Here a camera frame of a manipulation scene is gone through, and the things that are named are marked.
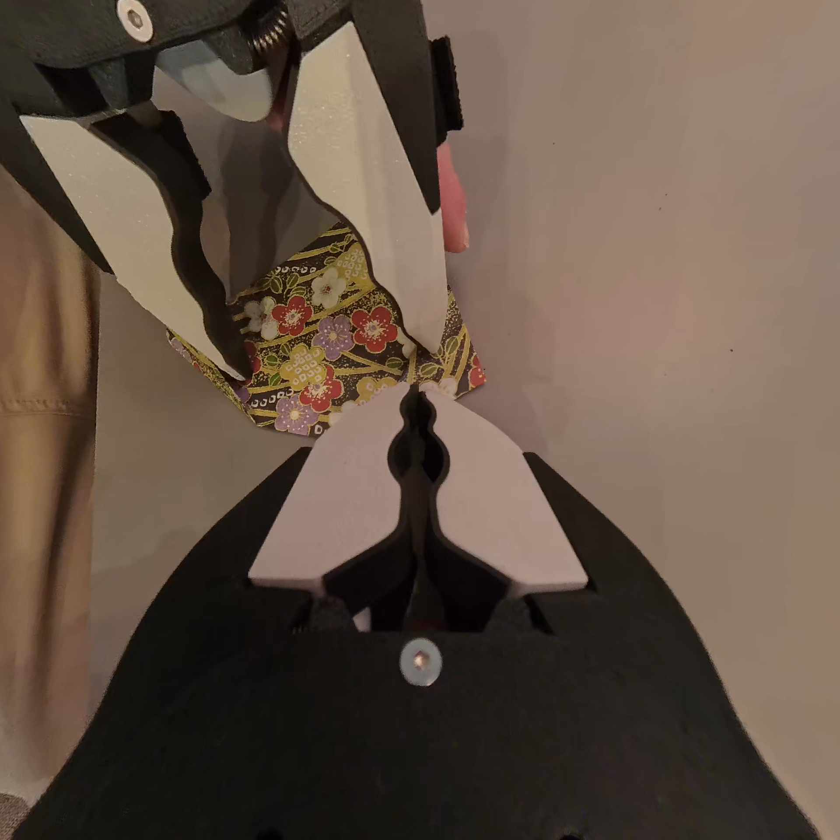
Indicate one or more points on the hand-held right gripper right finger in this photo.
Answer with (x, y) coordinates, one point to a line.
(499, 505)

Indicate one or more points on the floral patterned origami paper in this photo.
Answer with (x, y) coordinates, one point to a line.
(341, 334)

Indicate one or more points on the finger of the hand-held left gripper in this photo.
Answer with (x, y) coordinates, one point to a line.
(380, 164)
(111, 197)

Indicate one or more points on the person's left hand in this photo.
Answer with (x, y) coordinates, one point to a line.
(454, 203)

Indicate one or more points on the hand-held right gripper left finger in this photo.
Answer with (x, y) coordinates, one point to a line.
(328, 499)

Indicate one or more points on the person's beige trousers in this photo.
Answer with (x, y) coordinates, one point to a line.
(39, 459)

